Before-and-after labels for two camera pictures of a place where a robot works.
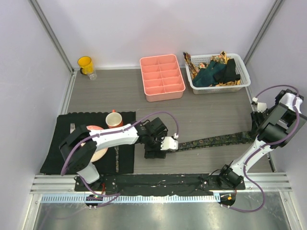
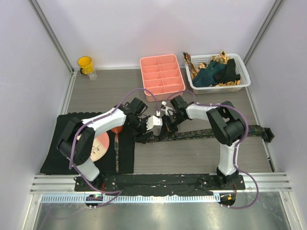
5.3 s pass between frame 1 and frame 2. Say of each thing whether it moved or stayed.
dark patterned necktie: moved
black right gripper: moved
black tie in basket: stayed
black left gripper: moved
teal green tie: stayed
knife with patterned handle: stayed
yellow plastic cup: stayed
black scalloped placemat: stayed
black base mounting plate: stayed
